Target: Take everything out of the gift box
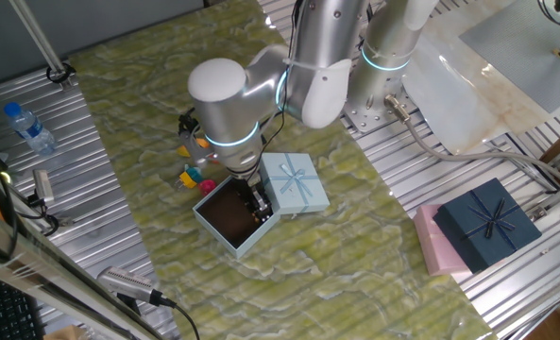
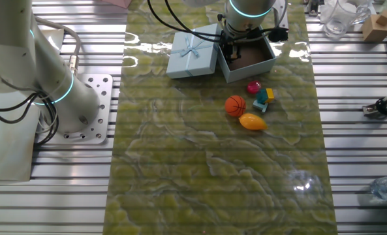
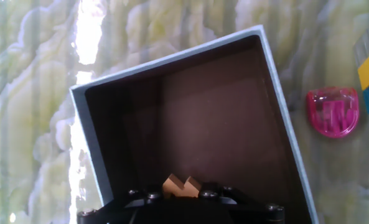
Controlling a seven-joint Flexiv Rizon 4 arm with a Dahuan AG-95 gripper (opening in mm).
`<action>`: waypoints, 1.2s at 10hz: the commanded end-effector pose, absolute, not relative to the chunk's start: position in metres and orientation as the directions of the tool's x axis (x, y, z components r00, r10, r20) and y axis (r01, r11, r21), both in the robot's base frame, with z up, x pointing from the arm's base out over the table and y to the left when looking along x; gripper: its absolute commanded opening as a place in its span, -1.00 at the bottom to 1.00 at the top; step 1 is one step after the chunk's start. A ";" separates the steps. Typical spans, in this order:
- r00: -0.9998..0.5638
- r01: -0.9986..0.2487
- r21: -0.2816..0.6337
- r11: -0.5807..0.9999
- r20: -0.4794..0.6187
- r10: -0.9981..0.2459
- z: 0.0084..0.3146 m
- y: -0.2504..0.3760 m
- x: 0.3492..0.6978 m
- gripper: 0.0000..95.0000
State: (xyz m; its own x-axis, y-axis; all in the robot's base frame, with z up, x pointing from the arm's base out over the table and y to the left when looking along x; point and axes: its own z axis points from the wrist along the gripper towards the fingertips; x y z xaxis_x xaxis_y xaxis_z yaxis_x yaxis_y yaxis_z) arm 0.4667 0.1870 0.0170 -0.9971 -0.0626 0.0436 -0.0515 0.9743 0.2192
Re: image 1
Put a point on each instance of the light blue gift box base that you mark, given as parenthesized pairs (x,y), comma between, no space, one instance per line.
(223,236)

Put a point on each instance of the green marble pattern mat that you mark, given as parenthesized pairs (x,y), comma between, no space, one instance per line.
(284,283)

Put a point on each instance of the silver tripod pole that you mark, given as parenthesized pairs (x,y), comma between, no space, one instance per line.
(39,38)

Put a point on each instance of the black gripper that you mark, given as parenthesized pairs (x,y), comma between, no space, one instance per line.
(245,185)

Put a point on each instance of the silver aluminium rail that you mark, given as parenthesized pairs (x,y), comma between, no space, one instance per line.
(558,198)

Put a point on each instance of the beige flat sheet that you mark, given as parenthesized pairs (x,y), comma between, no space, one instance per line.
(449,94)

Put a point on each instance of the black keyboard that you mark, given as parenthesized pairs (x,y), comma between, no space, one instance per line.
(1,307)

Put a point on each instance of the gold metallic toy block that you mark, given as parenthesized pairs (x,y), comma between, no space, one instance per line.
(188,180)

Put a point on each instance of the grey studded baseplate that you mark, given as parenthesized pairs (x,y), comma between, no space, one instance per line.
(530,52)

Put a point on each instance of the yellow orange toy mango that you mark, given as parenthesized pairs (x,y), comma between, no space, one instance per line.
(182,151)

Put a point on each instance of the dark blue gift box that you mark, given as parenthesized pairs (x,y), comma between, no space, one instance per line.
(487,224)

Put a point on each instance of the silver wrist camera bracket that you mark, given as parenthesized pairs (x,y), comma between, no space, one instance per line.
(197,151)

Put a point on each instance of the small pink toy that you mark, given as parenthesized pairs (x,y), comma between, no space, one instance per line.
(207,187)

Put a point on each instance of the aluminium frame bar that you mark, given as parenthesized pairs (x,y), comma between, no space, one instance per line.
(48,274)

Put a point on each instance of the dark blue toy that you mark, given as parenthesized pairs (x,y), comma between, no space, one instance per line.
(195,174)

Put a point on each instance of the white ridged device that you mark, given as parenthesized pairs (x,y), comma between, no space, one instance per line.
(123,281)

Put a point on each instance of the pink flat object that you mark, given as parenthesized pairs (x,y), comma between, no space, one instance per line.
(437,250)

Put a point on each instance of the silver robot mounting plate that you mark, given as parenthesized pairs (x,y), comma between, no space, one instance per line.
(362,118)

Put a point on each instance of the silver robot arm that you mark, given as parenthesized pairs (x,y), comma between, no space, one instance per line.
(223,113)

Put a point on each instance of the light blue gift box lid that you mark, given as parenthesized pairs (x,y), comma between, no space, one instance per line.
(293,181)

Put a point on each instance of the clear plastic water bottle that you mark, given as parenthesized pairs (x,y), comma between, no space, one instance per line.
(29,130)

